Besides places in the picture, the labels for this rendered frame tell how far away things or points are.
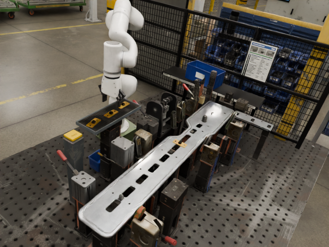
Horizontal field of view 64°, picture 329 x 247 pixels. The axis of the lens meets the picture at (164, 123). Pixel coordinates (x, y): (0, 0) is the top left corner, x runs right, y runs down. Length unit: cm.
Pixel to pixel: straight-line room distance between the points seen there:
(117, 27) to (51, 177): 97
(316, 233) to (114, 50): 239
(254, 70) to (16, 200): 190
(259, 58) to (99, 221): 172
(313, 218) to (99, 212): 229
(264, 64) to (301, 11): 586
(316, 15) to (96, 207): 745
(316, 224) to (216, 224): 155
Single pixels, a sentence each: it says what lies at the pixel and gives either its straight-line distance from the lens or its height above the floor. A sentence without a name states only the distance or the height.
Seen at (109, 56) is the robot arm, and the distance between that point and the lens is 127.
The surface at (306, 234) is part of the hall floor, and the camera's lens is 285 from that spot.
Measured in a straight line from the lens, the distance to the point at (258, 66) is 230.
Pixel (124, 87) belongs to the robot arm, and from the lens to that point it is 173.
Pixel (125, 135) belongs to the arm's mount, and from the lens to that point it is 191.
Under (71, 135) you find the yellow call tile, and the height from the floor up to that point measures 116.
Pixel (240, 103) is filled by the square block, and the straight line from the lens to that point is 209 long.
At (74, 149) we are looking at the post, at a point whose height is 110.
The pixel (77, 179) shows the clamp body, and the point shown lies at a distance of 122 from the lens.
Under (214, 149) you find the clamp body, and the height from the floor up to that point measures 104.
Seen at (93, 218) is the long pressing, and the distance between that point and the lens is 116.
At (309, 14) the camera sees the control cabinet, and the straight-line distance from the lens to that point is 805.
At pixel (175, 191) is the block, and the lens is 124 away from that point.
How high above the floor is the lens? 192
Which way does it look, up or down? 33 degrees down
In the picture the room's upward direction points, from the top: 9 degrees clockwise
